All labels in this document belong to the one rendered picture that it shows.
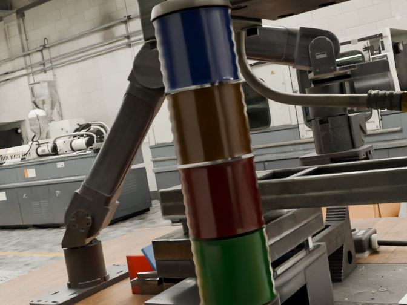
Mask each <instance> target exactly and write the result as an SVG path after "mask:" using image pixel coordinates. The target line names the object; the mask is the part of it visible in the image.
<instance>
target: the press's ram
mask: <svg viewBox="0 0 407 305"><path fill-rule="evenodd" d="M256 174H257V176H258V182H257V183H258V185H259V188H260V193H259V195H260V197H261V199H262V204H261V206H262V209H263V218H264V220H265V225H266V229H265V232H266V234H267V236H268V241H267V243H268V246H269V247H270V251H269V255H270V257H271V262H273V261H275V260H276V259H278V258H279V257H281V256H282V255H284V254H285V253H287V252H288V251H290V250H291V249H292V248H294V247H295V249H298V248H305V249H307V250H310V249H313V248H314V246H313V239H312V235H314V234H315V233H316V232H318V231H320V230H321V229H323V228H324V227H325V224H324V220H323V214H322V207H333V206H354V205H375V204H386V203H407V156H403V157H391V158H385V159H374V160H362V161H356V162H344V163H333V164H326V165H314V166H303V167H296V168H285V169H274V170H267V171H256ZM181 186H182V185H177V186H174V187H172V188H168V189H161V190H159V198H160V205H161V209H162V215H163V216H175V215H186V214H185V205H184V203H183V197H184V195H183V193H182V191H181ZM181 221H182V228H179V229H177V230H175V231H172V232H170V233H167V234H165V235H163V236H161V237H158V238H155V239H154V240H152V241H151V242H152V246H153V253H154V259H155V263H156V270H157V276H158V277H197V275H196V273H195V264H194V261H193V252H192V250H191V241H190V239H189V237H190V236H189V228H188V225H187V216H184V217H182V218H181Z"/></svg>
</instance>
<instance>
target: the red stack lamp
mask: <svg viewBox="0 0 407 305"><path fill-rule="evenodd" d="M177 168H178V170H179V180H180V182H181V184H182V186H181V191H182V193H183V195H184V197H183V203H184V205H185V214H186V216H187V225H188V228H189V236H190V237H193V238H217V237H226V236H230V235H236V234H241V233H244V232H248V231H252V230H255V229H257V228H259V227H261V226H263V225H264V224H265V220H264V218H263V209H262V206H261V204H262V199H261V197H260V195H259V193H260V188H259V185H258V183H257V182H258V176H257V174H256V164H255V162H254V154H245V155H242V156H237V157H232V158H228V159H222V160H215V161H210V162H203V163H194V164H188V165H182V166H179V167H177Z"/></svg>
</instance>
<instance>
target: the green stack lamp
mask: <svg viewBox="0 0 407 305"><path fill-rule="evenodd" d="M265 229H266V225H263V226H261V227H259V228H257V229H255V230H252V231H248V232H244V233H241V234H236V235H230V236H226V237H217V238H193V237H189V239H190V241H191V250H192V252H193V261H194V264H195V273H196V275H197V285H198V286H199V296H200V298H201V300H200V305H263V304H265V303H267V302H269V301H271V300H272V299H273V298H274V297H275V296H276V294H277V291H276V289H275V287H274V286H275V280H274V278H273V269H272V266H271V257H270V255H269V251H270V247H269V246H268V243H267V241H268V236H267V234H266V232H265Z"/></svg>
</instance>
